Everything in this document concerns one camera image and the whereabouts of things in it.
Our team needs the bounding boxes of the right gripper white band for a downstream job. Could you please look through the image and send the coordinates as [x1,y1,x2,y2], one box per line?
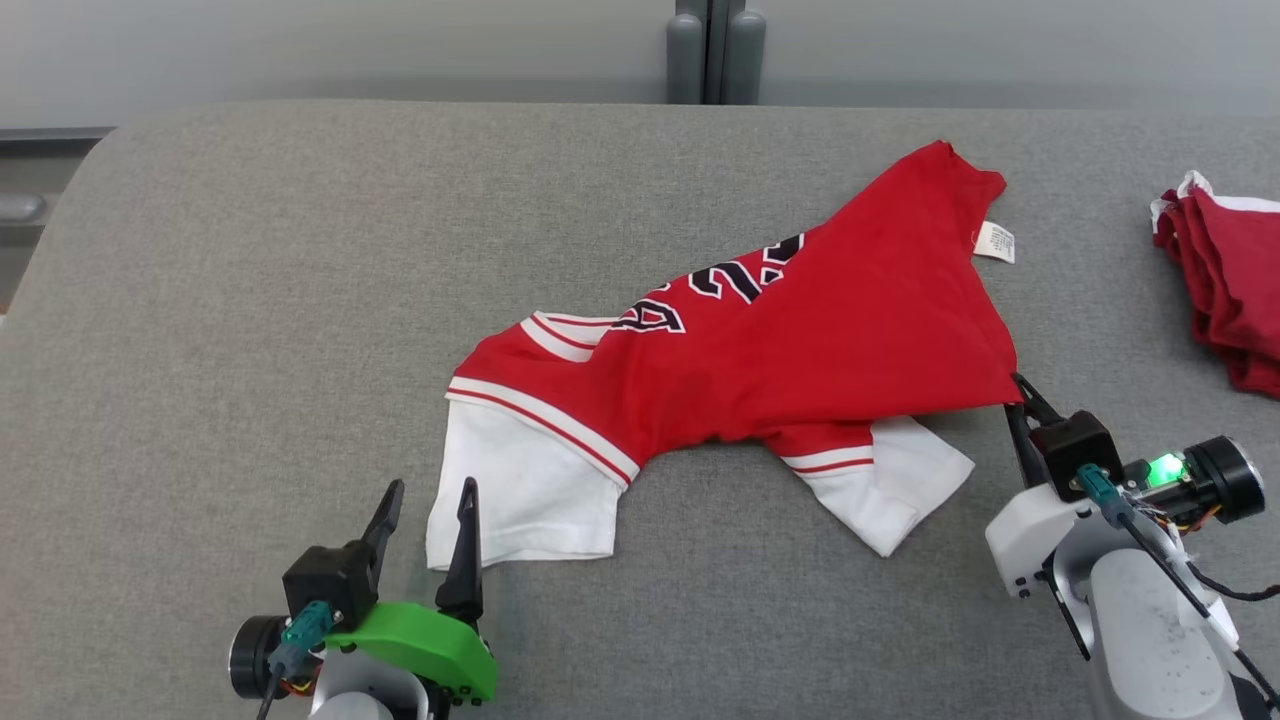
[984,373,1268,600]

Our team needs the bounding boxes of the red shorts with white stripe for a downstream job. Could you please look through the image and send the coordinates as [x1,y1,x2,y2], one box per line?
[1150,170,1280,401]

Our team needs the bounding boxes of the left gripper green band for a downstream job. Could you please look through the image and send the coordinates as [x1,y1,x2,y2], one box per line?
[228,477,498,703]

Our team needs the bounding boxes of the thin black cable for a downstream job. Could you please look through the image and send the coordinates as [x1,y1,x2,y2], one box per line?
[1185,560,1280,603]

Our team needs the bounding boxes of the red jersey with white sleeves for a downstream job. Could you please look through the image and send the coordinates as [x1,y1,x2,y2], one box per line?
[425,140,1023,573]

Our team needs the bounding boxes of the black cable with teal plug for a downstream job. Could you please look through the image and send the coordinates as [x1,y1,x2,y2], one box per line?
[255,600,336,720]
[1075,463,1280,706]

